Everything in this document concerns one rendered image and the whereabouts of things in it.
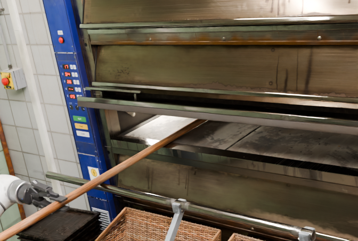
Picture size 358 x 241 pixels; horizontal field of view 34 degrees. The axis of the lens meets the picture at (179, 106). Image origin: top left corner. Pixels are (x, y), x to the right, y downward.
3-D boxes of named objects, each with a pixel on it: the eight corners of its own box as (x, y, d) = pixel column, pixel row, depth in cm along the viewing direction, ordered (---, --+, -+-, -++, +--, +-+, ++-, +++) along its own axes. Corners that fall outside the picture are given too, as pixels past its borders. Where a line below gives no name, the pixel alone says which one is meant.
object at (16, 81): (15, 85, 302) (10, 67, 299) (26, 86, 295) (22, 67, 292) (3, 90, 296) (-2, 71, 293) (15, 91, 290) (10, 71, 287)
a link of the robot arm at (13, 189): (29, 196, 228) (38, 199, 224) (10, 206, 222) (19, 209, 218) (24, 175, 226) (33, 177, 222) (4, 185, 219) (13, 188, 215)
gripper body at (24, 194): (31, 179, 221) (46, 183, 215) (36, 199, 224) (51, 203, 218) (15, 187, 216) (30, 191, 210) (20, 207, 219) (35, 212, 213)
